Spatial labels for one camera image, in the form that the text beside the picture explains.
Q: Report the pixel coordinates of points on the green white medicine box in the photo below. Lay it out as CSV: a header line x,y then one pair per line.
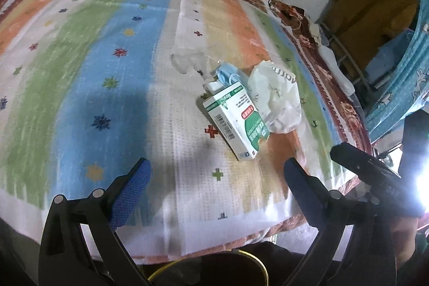
x,y
237,119

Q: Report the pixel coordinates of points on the white plastic wrapper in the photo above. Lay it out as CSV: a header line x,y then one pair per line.
x,y
275,94

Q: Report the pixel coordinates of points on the blue face mask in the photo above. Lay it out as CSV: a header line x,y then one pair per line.
x,y
228,74

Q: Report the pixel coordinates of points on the round gold-rimmed trash bin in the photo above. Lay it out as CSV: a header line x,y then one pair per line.
x,y
233,267

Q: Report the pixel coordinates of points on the small clear plastic film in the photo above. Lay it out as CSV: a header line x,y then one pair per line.
x,y
187,61

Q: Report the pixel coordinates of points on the blue patterned curtain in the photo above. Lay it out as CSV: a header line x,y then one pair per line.
x,y
407,89

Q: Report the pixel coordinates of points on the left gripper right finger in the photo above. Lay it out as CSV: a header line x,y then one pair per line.
x,y
309,192

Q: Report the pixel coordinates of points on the colourful striped woven blanket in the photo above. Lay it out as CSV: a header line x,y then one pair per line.
x,y
134,88

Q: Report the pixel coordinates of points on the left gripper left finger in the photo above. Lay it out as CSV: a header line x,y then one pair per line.
x,y
125,191

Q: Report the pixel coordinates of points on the yellow hanging garment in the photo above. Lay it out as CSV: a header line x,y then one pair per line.
x,y
362,26

